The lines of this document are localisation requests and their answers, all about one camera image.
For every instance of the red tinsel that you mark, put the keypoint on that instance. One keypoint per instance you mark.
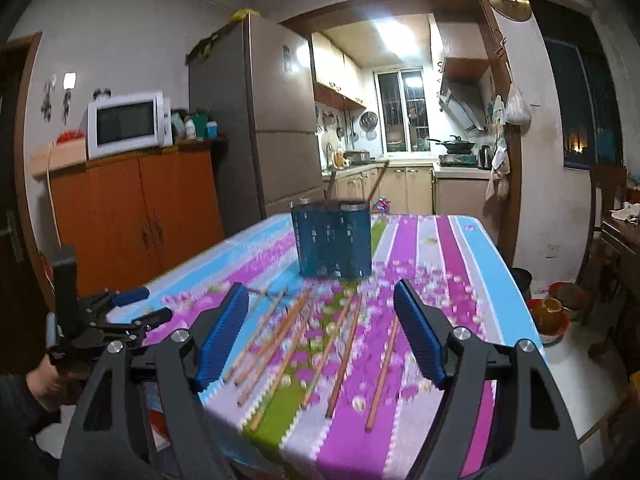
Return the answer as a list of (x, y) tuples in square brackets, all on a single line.
[(70, 136)]

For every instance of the beige cabinet above hood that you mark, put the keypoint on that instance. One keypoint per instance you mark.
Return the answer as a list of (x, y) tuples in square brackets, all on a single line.
[(462, 45)]

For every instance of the white microwave oven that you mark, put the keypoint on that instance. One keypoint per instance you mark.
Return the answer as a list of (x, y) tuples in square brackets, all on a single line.
[(125, 122)]

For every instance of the yellow oil bottle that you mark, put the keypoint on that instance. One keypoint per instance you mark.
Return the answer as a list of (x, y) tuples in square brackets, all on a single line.
[(340, 158)]

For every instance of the hanging round strainer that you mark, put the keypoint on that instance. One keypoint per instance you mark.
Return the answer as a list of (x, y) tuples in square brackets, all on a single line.
[(369, 120)]

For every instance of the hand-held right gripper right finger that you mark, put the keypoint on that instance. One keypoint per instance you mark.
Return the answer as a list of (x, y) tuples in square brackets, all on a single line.
[(420, 335)]

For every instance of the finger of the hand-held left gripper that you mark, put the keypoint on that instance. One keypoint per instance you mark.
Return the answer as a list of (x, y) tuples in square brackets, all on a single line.
[(131, 296), (155, 317)]

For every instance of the beige hanging cloth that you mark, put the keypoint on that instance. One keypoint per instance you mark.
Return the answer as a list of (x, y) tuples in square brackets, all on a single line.
[(496, 185)]

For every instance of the steel cooking pot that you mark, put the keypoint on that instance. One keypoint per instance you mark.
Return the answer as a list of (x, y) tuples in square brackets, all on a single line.
[(356, 156)]

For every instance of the refrigerator door sticker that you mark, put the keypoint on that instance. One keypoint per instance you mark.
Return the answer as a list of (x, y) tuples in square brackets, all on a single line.
[(287, 58)]

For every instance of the green box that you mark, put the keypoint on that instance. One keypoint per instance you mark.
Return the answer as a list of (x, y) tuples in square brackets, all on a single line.
[(200, 122)]

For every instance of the green leafy bundle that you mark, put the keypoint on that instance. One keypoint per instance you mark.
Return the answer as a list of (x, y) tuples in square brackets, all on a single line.
[(205, 45)]

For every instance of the beige upper kitchen cabinets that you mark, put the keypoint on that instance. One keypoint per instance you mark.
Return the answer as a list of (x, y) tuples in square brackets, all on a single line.
[(335, 70)]

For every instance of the perforated metal utensil holder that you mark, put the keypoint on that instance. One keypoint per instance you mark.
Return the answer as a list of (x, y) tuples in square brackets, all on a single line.
[(330, 245)]

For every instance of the white hanging cloth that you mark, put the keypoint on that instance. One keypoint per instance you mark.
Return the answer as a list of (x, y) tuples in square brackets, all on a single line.
[(500, 155)]

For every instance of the wooden chopstick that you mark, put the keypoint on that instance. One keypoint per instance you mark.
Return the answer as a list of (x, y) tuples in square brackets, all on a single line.
[(330, 185), (376, 180)]

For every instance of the dark wooden side table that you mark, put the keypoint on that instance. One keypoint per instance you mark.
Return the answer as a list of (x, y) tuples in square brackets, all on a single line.
[(620, 250)]

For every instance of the group of wooden chopsticks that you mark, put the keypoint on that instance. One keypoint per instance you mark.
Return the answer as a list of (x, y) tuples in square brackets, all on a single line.
[(344, 355)]

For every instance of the steel range hood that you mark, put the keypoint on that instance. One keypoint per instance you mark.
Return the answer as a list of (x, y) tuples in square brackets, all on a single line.
[(462, 105)]

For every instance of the orange wooden cabinet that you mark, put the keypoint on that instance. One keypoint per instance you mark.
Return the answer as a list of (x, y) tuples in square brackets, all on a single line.
[(125, 210)]

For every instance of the yellow plastic bag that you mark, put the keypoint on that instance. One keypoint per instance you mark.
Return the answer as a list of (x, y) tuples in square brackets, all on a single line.
[(241, 12)]

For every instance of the electric kettle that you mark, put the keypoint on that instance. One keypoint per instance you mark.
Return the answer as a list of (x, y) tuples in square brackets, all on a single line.
[(485, 157)]

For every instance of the black wall decoration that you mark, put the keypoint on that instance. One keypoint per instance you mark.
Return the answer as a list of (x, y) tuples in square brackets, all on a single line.
[(65, 104), (47, 100)]

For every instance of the dark brown door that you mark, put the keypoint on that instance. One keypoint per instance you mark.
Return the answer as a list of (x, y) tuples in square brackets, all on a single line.
[(15, 160)]

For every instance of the barred kitchen window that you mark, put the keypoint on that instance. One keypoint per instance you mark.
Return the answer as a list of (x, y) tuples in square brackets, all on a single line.
[(400, 110)]

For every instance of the floral striped tablecloth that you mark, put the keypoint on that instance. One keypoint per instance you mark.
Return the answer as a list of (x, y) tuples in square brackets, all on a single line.
[(450, 260)]

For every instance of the dark curtained window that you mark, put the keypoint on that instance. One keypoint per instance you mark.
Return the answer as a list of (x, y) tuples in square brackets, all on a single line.
[(570, 100)]

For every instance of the person's left forearm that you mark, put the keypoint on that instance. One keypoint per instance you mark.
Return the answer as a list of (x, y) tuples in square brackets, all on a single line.
[(17, 425)]

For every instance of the gold round wall clock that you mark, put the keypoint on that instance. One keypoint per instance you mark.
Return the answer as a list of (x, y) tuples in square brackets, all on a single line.
[(507, 0)]

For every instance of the dark round bucket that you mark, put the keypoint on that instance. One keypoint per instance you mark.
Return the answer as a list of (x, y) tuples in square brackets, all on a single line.
[(521, 285)]

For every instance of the beige stove counter cabinet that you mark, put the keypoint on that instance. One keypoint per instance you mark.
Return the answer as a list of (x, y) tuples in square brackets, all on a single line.
[(460, 192)]

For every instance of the person's left hand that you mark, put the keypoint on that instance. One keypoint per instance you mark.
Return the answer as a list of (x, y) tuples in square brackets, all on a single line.
[(47, 385)]

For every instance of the tall brown refrigerator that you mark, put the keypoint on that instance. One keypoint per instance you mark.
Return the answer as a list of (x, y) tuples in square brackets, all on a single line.
[(280, 110)]

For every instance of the blue-labelled jar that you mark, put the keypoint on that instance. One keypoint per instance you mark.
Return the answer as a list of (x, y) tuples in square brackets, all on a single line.
[(212, 130)]

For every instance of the white hanging plastic bag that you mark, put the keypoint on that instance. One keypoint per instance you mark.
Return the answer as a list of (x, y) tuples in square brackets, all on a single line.
[(517, 107)]

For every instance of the wooden chair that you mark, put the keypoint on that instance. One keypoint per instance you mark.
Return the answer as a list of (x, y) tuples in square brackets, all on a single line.
[(607, 180)]

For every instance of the beige lower kitchen cabinets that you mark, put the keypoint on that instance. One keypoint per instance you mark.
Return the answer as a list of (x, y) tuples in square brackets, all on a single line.
[(405, 185)]

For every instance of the black wok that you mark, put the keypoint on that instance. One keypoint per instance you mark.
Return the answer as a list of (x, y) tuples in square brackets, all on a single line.
[(457, 145)]

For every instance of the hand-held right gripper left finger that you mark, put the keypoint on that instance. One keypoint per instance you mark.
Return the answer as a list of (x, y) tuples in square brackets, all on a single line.
[(225, 340)]

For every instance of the beige kitchen cabinets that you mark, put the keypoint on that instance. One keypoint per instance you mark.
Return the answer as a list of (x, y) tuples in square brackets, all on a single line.
[(405, 185), (335, 70)]

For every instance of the white crumpled cloth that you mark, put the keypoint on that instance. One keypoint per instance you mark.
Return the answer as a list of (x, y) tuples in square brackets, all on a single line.
[(627, 211)]

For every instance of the beige cardboard box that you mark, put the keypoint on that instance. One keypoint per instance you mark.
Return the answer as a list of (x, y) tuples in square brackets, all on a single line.
[(57, 156)]

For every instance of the gas stove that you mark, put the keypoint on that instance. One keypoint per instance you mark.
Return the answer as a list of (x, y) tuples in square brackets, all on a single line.
[(457, 160)]

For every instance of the red basin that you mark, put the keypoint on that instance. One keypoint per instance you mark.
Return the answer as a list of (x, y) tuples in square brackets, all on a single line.
[(575, 295), (547, 327)]

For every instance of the white plastic bottle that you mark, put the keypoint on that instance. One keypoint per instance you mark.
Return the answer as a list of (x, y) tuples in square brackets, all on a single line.
[(190, 128)]

